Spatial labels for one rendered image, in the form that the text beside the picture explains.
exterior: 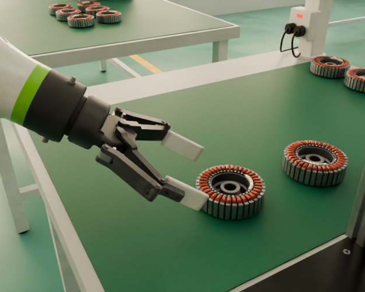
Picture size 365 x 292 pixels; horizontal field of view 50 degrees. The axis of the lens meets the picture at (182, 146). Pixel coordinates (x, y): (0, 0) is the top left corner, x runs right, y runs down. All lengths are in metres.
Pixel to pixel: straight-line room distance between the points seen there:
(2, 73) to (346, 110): 0.77
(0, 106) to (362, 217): 0.50
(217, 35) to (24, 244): 1.18
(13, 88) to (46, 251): 1.22
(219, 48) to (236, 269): 1.35
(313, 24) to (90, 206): 0.94
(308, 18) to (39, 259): 1.31
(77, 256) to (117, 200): 0.13
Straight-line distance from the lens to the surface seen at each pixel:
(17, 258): 1.72
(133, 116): 0.65
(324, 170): 0.71
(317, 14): 1.34
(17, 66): 0.56
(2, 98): 0.56
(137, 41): 1.55
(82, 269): 0.57
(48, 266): 1.65
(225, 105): 0.99
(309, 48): 1.40
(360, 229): 0.59
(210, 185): 0.63
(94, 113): 0.56
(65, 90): 0.56
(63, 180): 0.74
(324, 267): 0.56
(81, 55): 1.48
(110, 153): 0.53
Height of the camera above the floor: 1.16
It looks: 30 degrees down
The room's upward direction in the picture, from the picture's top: straight up
